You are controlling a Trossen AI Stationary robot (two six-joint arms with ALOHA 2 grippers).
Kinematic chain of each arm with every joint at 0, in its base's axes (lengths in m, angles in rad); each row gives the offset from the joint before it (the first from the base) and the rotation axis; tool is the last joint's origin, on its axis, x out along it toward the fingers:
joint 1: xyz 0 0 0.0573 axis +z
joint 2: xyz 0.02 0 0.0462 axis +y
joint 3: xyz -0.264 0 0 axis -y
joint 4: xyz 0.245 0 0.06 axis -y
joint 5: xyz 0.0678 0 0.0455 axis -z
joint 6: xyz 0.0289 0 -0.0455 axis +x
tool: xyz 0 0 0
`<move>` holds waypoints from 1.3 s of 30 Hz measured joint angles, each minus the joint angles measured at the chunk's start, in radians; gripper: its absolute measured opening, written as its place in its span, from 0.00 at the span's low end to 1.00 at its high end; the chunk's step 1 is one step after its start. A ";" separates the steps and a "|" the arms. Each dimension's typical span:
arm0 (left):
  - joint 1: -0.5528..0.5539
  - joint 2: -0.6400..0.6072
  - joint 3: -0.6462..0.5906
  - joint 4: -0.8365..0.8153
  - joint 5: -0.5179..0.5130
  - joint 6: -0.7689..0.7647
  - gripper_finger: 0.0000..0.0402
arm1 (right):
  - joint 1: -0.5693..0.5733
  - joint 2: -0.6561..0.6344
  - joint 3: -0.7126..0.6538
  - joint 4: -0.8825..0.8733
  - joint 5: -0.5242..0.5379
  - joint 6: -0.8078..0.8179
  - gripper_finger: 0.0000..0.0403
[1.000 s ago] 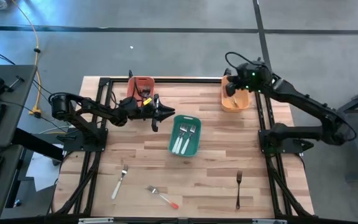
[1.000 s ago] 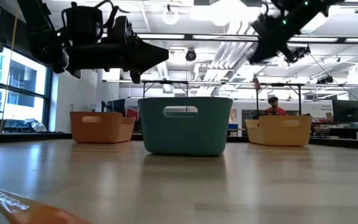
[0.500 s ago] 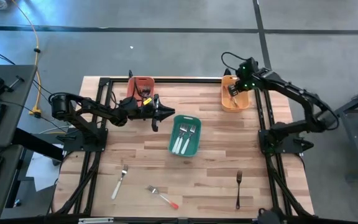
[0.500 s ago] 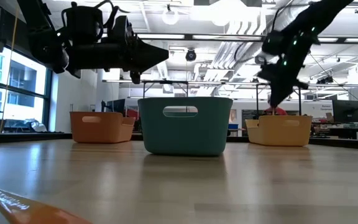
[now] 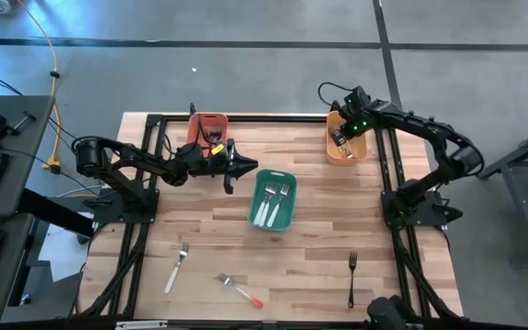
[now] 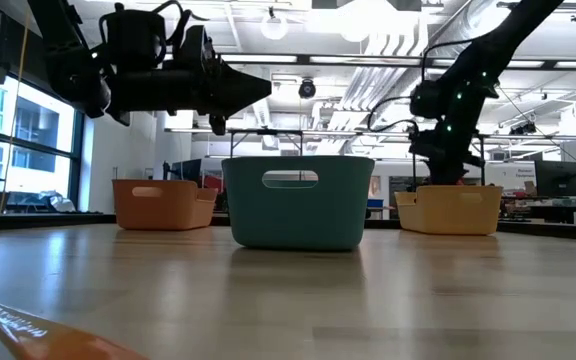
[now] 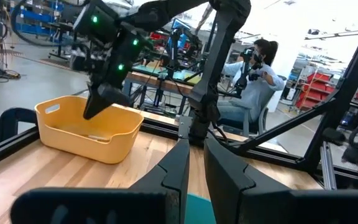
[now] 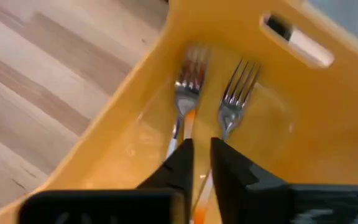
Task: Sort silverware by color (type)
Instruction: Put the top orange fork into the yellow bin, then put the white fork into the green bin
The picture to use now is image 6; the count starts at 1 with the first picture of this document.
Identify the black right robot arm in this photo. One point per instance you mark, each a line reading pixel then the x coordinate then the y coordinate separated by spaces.
pixel 498 45

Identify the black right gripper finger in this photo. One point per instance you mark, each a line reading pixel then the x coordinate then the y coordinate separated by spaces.
pixel 445 175

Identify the round black ceiling camera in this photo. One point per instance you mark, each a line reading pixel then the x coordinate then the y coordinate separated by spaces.
pixel 307 89

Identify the large black computer monitor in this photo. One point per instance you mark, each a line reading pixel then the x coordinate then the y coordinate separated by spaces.
pixel 558 178

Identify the black overhead light bar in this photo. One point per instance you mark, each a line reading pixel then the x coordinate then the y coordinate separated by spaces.
pixel 303 59

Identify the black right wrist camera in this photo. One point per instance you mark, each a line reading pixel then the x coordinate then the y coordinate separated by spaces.
pixel 425 100

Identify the teal plastic bin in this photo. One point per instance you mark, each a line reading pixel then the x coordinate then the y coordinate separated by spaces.
pixel 298 215

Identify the yellow plastic bin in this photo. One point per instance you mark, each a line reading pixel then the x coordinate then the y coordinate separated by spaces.
pixel 450 215

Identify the blue storage box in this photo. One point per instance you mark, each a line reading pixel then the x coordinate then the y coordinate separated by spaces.
pixel 374 203

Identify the narrow black metal frame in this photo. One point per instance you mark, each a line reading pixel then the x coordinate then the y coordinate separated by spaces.
pixel 268 132

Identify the small black track spotlight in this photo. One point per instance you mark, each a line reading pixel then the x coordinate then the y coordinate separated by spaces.
pixel 524 129

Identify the orange plastic bin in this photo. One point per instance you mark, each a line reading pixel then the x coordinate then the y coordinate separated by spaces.
pixel 165 210

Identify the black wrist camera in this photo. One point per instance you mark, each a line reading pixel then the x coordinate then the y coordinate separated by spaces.
pixel 425 100
pixel 133 40

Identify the crumpled silver plastic sheet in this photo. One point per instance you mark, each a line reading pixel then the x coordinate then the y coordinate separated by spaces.
pixel 60 202

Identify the small black computer monitor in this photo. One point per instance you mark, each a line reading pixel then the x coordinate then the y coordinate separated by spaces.
pixel 188 172

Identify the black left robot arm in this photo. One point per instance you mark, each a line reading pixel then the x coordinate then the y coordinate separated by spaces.
pixel 68 65

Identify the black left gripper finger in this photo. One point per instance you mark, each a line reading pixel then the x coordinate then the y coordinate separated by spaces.
pixel 248 90

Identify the dark office desk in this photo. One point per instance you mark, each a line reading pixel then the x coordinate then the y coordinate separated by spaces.
pixel 568 210

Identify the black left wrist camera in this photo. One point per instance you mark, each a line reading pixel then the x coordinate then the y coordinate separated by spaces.
pixel 133 40

